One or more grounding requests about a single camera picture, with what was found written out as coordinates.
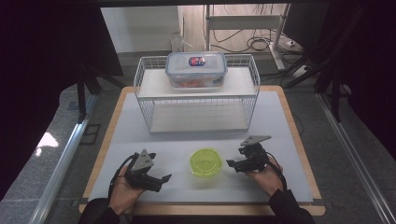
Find dark curtain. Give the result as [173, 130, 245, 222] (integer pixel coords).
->
[281, 0, 396, 162]
[0, 0, 124, 200]

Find clear plastic food container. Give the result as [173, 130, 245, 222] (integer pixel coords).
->
[164, 50, 229, 90]

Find white wire rack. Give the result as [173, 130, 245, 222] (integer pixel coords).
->
[133, 53, 262, 134]

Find grey table mat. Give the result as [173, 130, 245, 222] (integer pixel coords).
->
[88, 91, 314, 204]

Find white metal desk frame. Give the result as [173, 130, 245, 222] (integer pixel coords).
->
[204, 3, 291, 72]

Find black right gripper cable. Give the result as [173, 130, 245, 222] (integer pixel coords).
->
[265, 151, 288, 193]

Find aluminium rail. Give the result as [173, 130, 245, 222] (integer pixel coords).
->
[316, 92, 396, 224]
[28, 94, 99, 224]

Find white power strip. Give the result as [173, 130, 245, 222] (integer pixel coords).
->
[292, 64, 310, 78]

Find person's right hand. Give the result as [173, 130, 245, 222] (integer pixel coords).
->
[246, 155, 284, 198]

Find black floor cables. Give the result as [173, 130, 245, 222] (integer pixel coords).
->
[211, 29, 304, 55]

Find person's left hand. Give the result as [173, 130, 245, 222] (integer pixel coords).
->
[108, 164, 147, 217]

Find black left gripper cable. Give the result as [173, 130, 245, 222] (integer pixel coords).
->
[106, 151, 140, 200]

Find green plastic bowl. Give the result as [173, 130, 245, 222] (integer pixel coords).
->
[189, 147, 223, 179]

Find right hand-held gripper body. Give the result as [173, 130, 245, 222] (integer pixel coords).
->
[237, 134, 273, 174]

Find black metal stand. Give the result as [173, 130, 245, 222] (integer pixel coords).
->
[314, 66, 344, 123]
[76, 63, 104, 124]

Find clear plastic bottle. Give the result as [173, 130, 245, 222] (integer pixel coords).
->
[170, 31, 193, 55]

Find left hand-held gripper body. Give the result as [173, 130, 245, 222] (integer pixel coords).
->
[125, 148, 163, 192]

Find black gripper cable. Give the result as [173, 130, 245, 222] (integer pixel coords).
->
[265, 151, 288, 193]
[106, 151, 140, 200]

